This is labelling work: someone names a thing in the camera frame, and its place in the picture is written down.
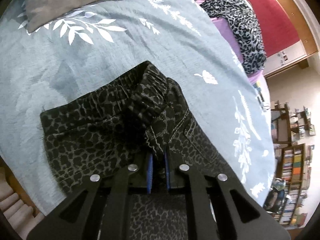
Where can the grey leopard print garment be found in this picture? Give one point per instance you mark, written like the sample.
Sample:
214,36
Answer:
245,27

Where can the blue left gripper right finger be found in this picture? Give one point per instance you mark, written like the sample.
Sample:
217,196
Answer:
167,170

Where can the purple cloth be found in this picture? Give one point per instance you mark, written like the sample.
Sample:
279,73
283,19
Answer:
225,30

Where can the wooden bookshelf with books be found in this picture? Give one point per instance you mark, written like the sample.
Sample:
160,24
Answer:
294,168

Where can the red curtain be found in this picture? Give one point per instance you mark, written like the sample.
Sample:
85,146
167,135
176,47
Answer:
277,30

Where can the wooden wall shelf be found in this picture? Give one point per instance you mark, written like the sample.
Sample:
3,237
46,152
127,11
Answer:
290,126

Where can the dark leopard print pants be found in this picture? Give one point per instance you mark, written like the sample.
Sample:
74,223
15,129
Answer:
140,113

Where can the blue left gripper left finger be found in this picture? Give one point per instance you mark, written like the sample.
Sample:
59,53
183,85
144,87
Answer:
149,174

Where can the blue leaf print bedsheet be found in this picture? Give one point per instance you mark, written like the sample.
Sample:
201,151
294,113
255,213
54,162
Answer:
91,46

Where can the blue office chair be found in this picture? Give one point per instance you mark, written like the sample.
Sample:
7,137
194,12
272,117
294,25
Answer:
276,196

